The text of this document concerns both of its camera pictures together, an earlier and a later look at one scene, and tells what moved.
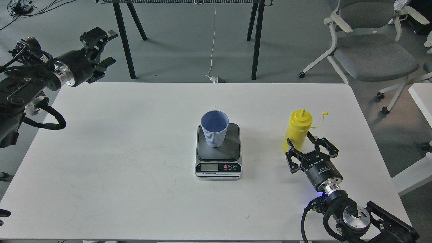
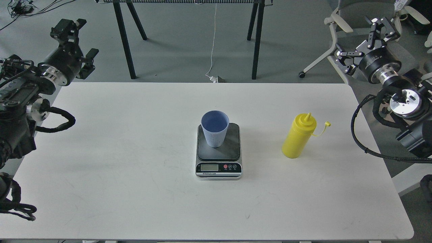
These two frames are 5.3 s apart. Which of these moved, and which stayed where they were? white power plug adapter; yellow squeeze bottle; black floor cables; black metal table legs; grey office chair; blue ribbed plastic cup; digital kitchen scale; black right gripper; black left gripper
Moved: black left gripper; black right gripper; yellow squeeze bottle
Stayed: black floor cables; digital kitchen scale; black metal table legs; grey office chair; blue ribbed plastic cup; white power plug adapter
